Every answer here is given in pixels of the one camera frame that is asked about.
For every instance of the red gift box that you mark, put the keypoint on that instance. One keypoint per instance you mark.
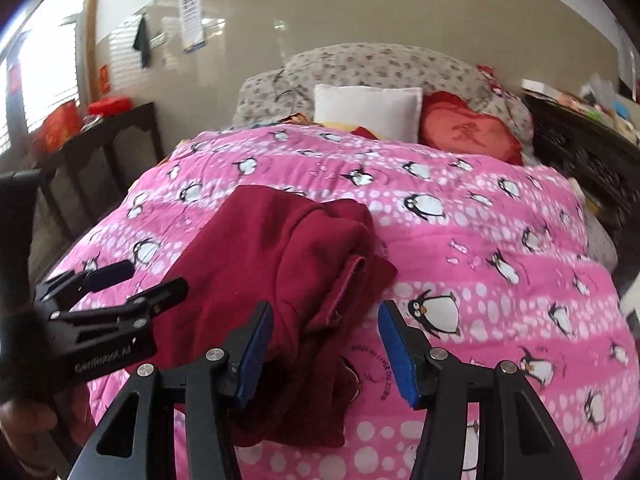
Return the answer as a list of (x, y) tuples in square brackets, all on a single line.
[(57, 127)]

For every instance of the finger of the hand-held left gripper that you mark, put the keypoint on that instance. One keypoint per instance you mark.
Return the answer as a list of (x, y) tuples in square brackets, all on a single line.
[(150, 300), (112, 275)]

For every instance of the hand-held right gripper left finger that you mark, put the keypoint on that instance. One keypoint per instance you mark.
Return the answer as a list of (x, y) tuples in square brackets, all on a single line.
[(255, 355)]

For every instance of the dark red garment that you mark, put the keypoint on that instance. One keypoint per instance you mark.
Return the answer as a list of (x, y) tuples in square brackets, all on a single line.
[(280, 260)]

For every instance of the red heart-shaped pillow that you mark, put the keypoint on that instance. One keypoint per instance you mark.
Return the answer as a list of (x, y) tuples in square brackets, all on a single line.
[(470, 130)]

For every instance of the bright window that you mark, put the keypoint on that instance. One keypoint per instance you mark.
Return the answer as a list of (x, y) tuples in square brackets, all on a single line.
[(55, 60)]

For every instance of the white pillow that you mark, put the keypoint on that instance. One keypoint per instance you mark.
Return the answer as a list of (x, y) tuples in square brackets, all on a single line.
[(365, 107)]

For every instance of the blue and white wall poster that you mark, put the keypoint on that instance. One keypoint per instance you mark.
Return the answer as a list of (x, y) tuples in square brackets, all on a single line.
[(192, 20)]

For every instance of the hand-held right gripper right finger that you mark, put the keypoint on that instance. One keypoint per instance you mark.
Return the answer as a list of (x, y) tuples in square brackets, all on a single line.
[(395, 350)]

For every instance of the yellow cloth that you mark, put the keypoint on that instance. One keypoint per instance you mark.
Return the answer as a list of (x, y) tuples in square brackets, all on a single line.
[(335, 125)]

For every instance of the white flat book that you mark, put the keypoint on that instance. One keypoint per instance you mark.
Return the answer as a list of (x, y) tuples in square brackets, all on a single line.
[(542, 86)]

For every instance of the red knotted decoration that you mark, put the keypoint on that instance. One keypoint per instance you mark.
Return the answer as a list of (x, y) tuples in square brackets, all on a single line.
[(491, 80)]

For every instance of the red packet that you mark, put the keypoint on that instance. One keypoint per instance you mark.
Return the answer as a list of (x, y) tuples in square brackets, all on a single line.
[(110, 105)]

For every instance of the dark carved wooden cabinet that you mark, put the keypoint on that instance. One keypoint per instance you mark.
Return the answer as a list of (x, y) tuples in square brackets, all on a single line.
[(590, 160)]

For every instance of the dark hanging cloth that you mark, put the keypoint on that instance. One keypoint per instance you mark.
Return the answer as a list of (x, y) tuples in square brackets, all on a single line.
[(141, 40)]

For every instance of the pink penguin print blanket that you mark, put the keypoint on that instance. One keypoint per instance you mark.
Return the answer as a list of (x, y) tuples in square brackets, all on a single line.
[(475, 240)]

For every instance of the pile of colourful clutter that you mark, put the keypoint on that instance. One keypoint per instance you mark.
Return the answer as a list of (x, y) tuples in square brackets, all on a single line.
[(605, 105)]

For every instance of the dark wooden side table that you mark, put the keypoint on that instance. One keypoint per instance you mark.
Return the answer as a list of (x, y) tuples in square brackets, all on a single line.
[(120, 135)]

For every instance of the floral padded headboard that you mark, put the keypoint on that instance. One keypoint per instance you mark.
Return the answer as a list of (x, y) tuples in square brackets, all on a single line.
[(375, 62)]

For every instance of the red wall sticker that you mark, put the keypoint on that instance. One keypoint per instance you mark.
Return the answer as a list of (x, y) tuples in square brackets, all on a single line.
[(104, 80)]

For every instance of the person's left hand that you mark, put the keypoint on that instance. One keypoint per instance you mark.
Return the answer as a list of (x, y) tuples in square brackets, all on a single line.
[(25, 425)]

